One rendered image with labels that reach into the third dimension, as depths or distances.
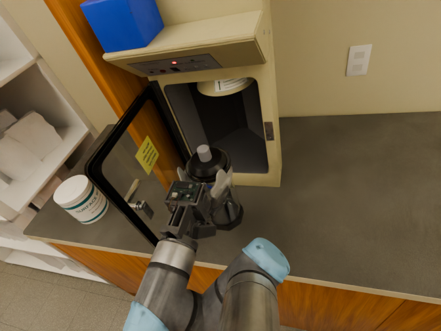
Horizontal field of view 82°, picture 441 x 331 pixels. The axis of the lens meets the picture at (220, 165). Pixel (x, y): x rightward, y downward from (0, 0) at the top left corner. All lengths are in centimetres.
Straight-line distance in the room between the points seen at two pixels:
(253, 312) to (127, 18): 51
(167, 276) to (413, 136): 97
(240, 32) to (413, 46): 77
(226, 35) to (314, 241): 60
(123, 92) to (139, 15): 23
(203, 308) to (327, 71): 94
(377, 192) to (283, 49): 60
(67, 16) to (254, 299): 61
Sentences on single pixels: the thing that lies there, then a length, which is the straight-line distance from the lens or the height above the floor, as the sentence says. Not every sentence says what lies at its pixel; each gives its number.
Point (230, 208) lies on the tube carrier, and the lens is 66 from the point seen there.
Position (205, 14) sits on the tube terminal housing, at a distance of 61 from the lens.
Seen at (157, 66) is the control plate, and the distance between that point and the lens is 61.
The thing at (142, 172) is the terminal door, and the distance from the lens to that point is 67.
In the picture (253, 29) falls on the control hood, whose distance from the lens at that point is 49.
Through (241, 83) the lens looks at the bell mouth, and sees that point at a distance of 70.
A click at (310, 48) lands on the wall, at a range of 108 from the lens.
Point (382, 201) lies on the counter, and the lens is 92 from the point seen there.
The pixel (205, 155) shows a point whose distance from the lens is 55.
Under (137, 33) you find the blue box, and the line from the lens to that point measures 55.
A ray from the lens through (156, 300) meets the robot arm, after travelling 44.
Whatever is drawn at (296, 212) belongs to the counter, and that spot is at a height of 94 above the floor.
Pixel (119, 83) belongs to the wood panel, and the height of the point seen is 141.
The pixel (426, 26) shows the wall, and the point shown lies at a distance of 113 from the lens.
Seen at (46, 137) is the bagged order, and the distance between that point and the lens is 170.
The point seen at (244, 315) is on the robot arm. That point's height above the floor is 136.
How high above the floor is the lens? 167
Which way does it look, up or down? 45 degrees down
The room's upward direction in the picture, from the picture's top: 19 degrees counter-clockwise
